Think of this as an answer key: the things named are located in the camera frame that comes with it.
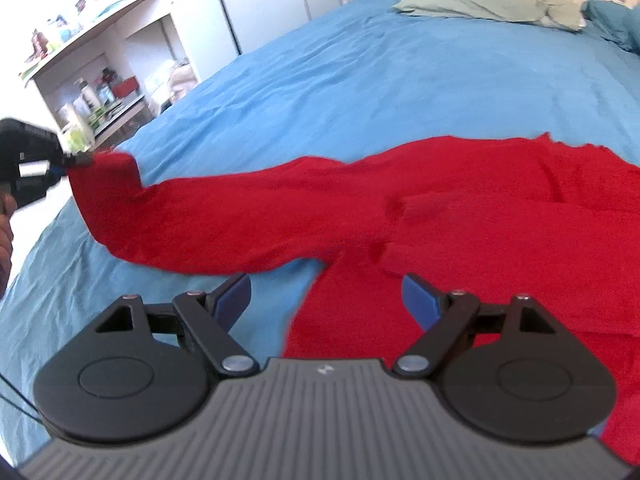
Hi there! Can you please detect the person's left hand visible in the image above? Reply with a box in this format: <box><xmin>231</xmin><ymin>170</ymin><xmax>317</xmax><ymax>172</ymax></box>
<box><xmin>0</xmin><ymin>194</ymin><xmax>14</xmax><ymax>291</ymax></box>

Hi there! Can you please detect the white shelf desk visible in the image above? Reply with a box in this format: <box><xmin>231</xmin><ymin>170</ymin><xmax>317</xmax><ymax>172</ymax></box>
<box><xmin>19</xmin><ymin>0</ymin><xmax>242</xmax><ymax>153</ymax></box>

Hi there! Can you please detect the pale green pillow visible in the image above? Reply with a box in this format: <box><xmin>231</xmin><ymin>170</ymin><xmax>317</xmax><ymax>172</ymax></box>
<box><xmin>392</xmin><ymin>0</ymin><xmax>588</xmax><ymax>31</ymax></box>

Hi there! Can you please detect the bed with blue sheet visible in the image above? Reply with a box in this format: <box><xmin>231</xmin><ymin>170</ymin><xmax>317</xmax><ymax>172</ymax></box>
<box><xmin>0</xmin><ymin>0</ymin><xmax>640</xmax><ymax>467</ymax></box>

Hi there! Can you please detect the green and white bottle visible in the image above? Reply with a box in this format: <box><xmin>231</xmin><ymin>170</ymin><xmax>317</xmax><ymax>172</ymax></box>
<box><xmin>59</xmin><ymin>104</ymin><xmax>95</xmax><ymax>153</ymax></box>

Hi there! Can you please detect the red box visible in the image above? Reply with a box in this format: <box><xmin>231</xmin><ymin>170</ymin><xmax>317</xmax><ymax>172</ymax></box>
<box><xmin>112</xmin><ymin>77</ymin><xmax>139</xmax><ymax>101</ymax></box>

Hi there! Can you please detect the white cloth bundle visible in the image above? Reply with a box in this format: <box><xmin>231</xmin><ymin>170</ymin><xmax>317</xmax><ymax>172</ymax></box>
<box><xmin>167</xmin><ymin>60</ymin><xmax>202</xmax><ymax>103</ymax></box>

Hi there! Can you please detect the blue pillow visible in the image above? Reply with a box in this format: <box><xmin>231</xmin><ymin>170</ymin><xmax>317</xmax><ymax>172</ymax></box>
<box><xmin>582</xmin><ymin>0</ymin><xmax>640</xmax><ymax>53</ymax></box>

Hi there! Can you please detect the white pump bottle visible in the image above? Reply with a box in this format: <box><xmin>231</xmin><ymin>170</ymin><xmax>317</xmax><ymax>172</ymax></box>
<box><xmin>74</xmin><ymin>78</ymin><xmax>101</xmax><ymax>118</ymax></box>

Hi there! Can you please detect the thin black cable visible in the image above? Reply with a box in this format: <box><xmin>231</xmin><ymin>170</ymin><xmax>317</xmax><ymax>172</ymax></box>
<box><xmin>0</xmin><ymin>374</ymin><xmax>43</xmax><ymax>423</ymax></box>

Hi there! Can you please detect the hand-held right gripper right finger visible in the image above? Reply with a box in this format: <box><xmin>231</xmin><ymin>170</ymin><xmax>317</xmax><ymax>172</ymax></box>
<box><xmin>392</xmin><ymin>273</ymin><xmax>560</xmax><ymax>377</ymax></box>

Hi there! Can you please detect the red knit sweater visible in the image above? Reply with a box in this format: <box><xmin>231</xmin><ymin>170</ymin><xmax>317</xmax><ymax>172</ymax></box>
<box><xmin>66</xmin><ymin>132</ymin><xmax>640</xmax><ymax>466</ymax></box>

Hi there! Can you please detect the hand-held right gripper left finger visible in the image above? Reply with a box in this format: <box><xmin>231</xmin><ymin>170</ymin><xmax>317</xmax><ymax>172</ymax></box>
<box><xmin>94</xmin><ymin>273</ymin><xmax>259</xmax><ymax>377</ymax></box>

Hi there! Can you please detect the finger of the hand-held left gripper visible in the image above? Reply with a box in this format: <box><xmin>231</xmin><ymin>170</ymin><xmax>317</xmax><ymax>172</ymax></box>
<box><xmin>50</xmin><ymin>151</ymin><xmax>96</xmax><ymax>171</ymax></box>
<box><xmin>15</xmin><ymin>161</ymin><xmax>68</xmax><ymax>196</ymax></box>

